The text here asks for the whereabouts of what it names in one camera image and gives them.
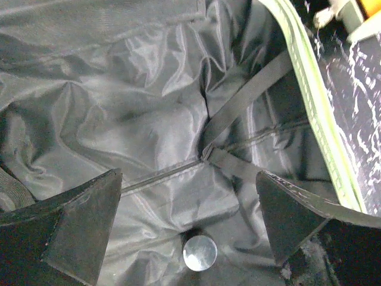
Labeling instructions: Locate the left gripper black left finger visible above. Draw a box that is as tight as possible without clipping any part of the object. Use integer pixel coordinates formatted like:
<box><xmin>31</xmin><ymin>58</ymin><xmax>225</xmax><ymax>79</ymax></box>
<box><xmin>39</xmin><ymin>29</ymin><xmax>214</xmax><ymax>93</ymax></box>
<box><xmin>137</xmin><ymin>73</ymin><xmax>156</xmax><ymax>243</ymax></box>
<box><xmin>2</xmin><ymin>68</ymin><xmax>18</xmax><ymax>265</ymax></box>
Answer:
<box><xmin>1</xmin><ymin>169</ymin><xmax>122</xmax><ymax>285</ymax></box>

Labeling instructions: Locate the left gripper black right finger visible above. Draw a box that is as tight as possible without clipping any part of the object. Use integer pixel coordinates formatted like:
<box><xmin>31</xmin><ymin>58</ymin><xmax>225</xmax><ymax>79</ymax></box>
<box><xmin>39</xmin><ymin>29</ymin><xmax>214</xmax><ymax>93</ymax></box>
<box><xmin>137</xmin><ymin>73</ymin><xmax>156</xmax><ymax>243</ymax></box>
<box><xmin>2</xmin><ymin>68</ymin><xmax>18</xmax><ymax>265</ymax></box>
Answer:
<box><xmin>256</xmin><ymin>171</ymin><xmax>380</xmax><ymax>285</ymax></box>

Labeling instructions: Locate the green hard-shell suitcase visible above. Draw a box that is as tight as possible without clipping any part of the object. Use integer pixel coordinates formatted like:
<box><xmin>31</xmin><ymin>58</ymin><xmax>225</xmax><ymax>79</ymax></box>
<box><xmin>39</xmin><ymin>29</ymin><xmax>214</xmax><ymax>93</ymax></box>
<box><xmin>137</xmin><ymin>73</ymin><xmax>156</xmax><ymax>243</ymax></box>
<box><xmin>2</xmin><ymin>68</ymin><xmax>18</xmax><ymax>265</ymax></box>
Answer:
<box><xmin>1</xmin><ymin>1</ymin><xmax>373</xmax><ymax>285</ymax></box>

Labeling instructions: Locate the white cylindrical drawer cabinet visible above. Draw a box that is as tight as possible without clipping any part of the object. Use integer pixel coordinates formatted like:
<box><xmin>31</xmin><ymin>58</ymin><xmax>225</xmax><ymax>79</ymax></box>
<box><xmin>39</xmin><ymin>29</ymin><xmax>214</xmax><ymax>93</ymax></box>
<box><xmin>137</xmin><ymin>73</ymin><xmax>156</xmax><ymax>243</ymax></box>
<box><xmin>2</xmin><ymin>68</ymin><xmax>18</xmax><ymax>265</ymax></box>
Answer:
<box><xmin>313</xmin><ymin>0</ymin><xmax>380</xmax><ymax>43</ymax></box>

